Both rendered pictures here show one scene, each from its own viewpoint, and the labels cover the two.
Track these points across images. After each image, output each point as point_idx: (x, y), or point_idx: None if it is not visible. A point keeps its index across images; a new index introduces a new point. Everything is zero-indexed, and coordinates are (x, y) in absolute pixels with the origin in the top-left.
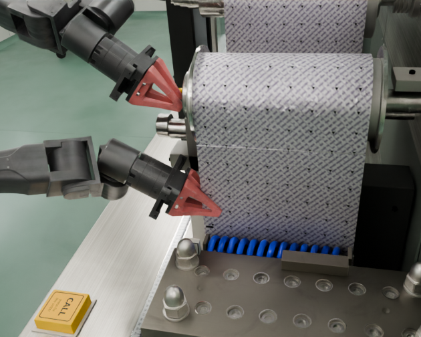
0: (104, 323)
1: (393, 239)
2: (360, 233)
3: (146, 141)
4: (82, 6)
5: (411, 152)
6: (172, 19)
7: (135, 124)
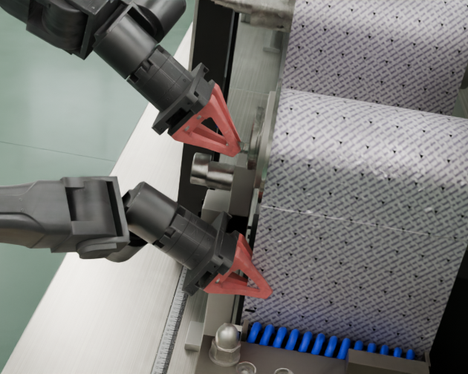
0: None
1: None
2: None
3: (35, 153)
4: (124, 1)
5: None
6: (204, 18)
7: (17, 123)
